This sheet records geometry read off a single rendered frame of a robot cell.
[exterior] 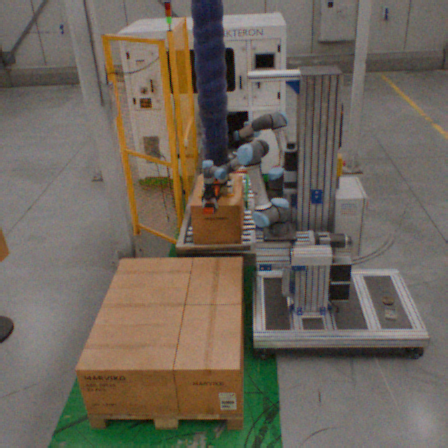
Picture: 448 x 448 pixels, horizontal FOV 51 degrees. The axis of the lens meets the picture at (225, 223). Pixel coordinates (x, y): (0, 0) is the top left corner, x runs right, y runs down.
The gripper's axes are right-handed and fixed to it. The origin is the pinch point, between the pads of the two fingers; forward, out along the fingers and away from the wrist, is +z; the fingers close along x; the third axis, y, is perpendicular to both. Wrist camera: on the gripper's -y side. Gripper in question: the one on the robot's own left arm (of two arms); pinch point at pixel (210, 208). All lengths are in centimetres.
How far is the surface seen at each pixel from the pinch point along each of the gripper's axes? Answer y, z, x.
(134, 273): -6, 54, 62
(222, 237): 30, 43, -5
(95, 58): 91, -90, 97
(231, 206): 30.1, 14.5, -13.2
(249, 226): 65, 53, -26
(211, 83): 49, -77, -1
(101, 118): 92, -40, 101
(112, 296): -34, 54, 72
